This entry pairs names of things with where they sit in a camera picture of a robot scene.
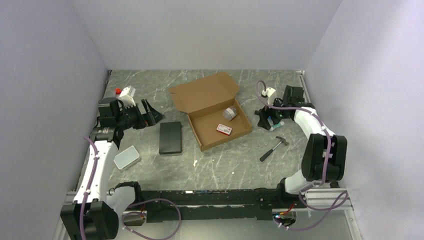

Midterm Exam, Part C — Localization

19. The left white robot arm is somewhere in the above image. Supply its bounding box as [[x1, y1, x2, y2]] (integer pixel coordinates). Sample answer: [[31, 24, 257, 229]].
[[60, 97, 165, 240]]

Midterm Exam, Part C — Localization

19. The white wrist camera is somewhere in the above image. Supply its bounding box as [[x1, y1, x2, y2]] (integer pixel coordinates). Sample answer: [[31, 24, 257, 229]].
[[114, 85, 136, 107], [261, 87, 277, 106]]

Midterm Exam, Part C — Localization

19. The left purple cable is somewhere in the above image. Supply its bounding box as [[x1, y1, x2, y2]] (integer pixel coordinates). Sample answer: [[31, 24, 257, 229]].
[[78, 135, 182, 240]]

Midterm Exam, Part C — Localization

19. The black handled claw hammer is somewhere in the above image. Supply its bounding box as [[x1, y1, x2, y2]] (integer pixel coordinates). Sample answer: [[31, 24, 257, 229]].
[[259, 136, 289, 162]]

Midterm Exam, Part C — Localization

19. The black rectangular block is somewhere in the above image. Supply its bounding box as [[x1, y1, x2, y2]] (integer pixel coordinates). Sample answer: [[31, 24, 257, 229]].
[[158, 121, 182, 155]]

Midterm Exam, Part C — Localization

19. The small red white card box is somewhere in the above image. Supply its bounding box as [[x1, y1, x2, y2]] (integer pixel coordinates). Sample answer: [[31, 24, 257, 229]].
[[216, 124, 233, 136]]

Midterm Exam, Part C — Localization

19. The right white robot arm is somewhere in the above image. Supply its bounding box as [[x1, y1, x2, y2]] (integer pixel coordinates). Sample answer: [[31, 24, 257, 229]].
[[255, 80, 348, 208]]

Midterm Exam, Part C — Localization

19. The white green glue stick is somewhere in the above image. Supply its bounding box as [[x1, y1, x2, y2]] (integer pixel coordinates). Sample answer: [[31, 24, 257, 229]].
[[269, 121, 285, 132]]

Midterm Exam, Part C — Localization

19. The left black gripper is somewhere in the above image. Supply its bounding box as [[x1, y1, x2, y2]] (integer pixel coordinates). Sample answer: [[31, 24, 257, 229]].
[[115, 98, 165, 131]]

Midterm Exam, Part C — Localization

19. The black square box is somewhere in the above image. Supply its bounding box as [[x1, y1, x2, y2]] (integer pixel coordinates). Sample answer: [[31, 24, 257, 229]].
[[282, 85, 305, 103]]

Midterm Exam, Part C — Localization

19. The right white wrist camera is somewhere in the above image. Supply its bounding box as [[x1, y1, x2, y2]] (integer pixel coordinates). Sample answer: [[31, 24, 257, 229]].
[[261, 87, 277, 106]]

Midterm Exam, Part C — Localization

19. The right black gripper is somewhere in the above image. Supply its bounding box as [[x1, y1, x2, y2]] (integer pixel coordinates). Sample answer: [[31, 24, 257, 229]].
[[257, 95, 290, 131]]

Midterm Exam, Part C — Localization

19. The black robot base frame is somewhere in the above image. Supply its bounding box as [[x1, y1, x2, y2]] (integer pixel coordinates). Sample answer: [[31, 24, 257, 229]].
[[125, 184, 300, 223]]

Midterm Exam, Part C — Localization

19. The silver metal tin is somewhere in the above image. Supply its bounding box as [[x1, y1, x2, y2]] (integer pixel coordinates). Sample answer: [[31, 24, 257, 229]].
[[114, 145, 140, 170]]

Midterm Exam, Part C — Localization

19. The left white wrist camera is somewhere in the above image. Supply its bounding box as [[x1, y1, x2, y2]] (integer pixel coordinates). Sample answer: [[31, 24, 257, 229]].
[[114, 85, 136, 107]]

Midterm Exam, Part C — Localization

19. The brown cardboard box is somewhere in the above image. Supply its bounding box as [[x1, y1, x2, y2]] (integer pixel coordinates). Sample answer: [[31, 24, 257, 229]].
[[168, 72, 253, 152]]

